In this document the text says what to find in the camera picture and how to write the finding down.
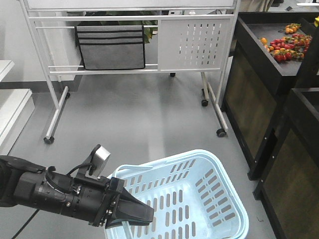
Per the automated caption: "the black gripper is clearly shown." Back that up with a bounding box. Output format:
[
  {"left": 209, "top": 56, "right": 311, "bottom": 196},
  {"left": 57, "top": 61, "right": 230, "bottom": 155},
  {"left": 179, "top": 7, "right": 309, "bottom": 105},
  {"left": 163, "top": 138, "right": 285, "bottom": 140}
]
[{"left": 60, "top": 177, "right": 154, "bottom": 229}]

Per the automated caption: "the light blue plastic basket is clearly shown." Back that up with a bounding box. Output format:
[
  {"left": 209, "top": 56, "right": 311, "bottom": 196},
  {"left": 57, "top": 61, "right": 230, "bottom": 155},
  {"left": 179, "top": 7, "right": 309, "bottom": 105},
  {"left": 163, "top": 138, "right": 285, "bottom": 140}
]
[{"left": 105, "top": 149, "right": 249, "bottom": 239}]

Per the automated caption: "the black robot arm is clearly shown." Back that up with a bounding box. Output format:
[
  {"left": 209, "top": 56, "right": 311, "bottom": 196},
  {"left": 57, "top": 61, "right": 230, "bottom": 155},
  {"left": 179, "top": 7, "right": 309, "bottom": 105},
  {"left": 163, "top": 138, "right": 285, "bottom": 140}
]
[{"left": 0, "top": 155, "right": 154, "bottom": 228}]

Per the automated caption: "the white metal shelf unit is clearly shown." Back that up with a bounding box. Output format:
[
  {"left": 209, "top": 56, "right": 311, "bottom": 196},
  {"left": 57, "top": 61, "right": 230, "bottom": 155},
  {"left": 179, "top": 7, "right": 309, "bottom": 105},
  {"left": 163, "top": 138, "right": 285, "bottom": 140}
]
[{"left": 0, "top": 59, "right": 35, "bottom": 156}]

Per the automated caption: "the grey fabric pocket organizer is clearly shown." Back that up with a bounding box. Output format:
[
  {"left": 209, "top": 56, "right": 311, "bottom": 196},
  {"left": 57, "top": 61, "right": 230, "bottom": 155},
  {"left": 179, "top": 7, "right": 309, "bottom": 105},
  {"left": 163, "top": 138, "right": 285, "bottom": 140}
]
[{"left": 75, "top": 25, "right": 146, "bottom": 71}]

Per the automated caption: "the black produce display stand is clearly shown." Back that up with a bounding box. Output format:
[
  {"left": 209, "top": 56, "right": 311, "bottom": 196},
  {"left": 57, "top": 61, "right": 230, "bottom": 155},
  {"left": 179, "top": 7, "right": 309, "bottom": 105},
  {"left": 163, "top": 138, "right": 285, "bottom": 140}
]
[{"left": 222, "top": 12, "right": 319, "bottom": 239}]

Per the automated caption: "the red cherry tomatoes pile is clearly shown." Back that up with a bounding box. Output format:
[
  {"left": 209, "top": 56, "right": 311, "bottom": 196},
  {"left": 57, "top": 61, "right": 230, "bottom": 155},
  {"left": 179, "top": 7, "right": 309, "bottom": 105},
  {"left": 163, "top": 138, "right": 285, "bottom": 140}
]
[{"left": 259, "top": 23, "right": 313, "bottom": 63}]

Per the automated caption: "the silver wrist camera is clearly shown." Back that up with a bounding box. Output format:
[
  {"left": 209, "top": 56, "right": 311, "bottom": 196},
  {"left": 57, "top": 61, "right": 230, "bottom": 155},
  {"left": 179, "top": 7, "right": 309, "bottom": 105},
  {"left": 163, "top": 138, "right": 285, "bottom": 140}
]
[{"left": 85, "top": 144, "right": 111, "bottom": 177}]

